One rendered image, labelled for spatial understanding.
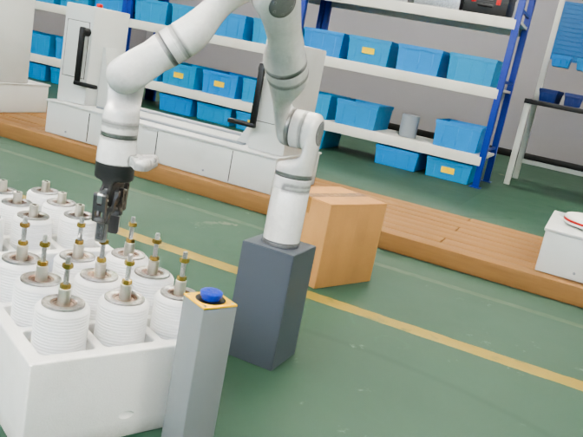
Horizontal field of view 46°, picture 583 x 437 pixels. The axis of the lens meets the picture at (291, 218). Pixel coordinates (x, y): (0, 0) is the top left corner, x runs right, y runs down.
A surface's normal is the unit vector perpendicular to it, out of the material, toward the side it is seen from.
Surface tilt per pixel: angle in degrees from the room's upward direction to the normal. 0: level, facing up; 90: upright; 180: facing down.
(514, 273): 90
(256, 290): 90
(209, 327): 90
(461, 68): 93
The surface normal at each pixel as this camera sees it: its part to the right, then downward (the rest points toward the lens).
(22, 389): -0.77, 0.00
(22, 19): 0.89, 0.26
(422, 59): -0.44, 0.18
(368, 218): 0.67, 0.29
